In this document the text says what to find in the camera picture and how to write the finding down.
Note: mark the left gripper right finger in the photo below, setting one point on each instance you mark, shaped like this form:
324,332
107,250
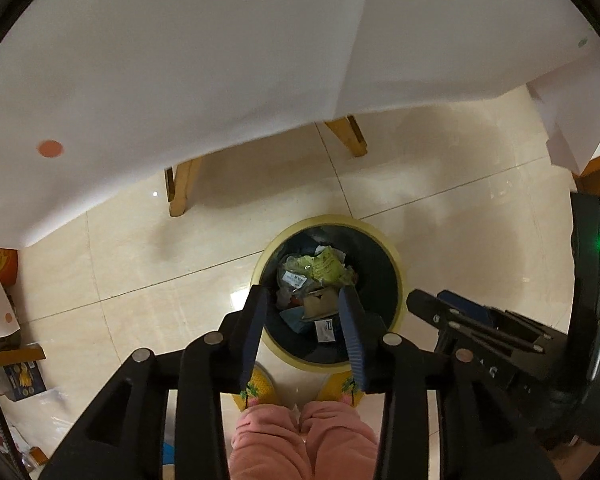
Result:
363,335

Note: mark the yellow knitted slipper left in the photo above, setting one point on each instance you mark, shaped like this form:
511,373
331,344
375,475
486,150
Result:
259,389

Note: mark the red orange lantern box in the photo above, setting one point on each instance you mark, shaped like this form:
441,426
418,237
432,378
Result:
8,267

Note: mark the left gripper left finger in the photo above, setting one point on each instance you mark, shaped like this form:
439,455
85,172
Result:
250,326

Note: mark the yellow green foil packet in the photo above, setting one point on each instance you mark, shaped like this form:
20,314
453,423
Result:
326,267

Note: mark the yellow rim trash bin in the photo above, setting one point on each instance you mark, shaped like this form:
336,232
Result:
302,326

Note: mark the yellow knitted slipper right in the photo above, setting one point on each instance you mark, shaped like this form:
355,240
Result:
341,387

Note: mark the yellow knitted slipper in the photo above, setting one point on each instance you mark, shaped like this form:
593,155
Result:
341,387
259,389

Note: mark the colourful cartoon tablecloth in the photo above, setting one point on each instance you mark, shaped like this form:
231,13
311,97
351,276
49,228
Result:
97,94

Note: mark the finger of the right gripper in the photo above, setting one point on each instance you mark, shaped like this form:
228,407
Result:
509,322
432,310

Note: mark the wooden table leg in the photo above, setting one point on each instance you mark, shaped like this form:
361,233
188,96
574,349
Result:
179,184
349,133

